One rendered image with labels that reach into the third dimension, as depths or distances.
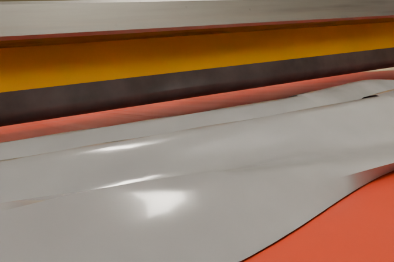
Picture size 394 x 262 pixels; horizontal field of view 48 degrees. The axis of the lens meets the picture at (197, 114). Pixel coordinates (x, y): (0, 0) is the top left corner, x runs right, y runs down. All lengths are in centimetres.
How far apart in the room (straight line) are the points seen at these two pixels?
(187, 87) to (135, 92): 2
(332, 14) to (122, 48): 9
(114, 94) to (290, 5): 7
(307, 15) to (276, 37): 2
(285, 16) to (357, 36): 7
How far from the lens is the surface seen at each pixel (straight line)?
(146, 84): 16
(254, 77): 19
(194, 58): 18
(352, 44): 24
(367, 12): 21
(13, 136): 17
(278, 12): 17
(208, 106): 19
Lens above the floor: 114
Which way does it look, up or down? 20 degrees down
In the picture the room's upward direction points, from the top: 2 degrees clockwise
